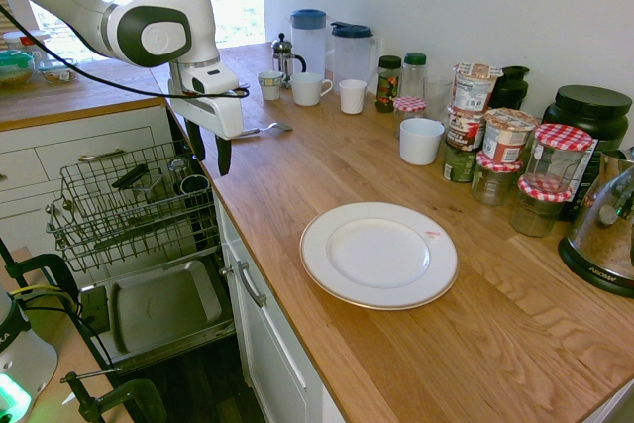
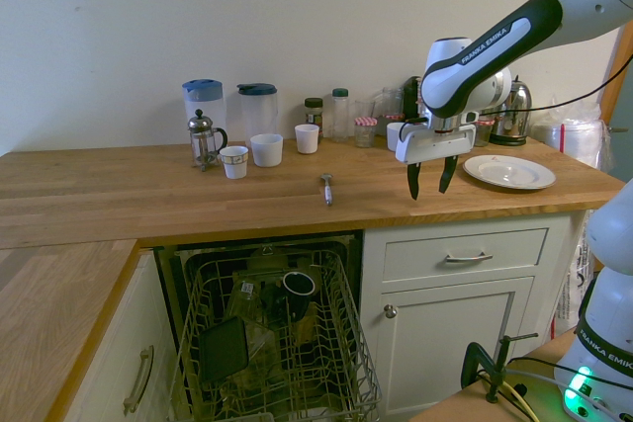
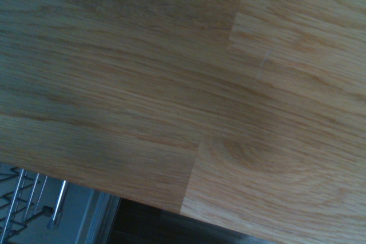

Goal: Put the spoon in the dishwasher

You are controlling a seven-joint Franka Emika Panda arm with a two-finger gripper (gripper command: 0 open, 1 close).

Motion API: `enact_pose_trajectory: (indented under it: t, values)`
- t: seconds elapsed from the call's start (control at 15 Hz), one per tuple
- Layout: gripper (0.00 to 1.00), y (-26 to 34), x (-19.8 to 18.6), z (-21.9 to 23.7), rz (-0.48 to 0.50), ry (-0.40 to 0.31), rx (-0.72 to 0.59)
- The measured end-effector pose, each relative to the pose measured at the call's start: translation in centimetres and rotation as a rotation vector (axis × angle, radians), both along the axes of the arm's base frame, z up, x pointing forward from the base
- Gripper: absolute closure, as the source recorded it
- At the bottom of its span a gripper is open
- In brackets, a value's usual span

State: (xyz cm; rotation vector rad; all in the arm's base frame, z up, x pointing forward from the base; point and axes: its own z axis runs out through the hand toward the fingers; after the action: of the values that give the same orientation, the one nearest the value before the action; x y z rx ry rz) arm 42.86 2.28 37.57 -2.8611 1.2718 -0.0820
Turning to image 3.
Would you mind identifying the built-in dishwasher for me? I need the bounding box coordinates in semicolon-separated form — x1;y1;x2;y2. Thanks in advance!
0;161;122;244

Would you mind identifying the wire dishwasher rack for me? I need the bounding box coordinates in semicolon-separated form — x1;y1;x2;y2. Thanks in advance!
0;163;69;244

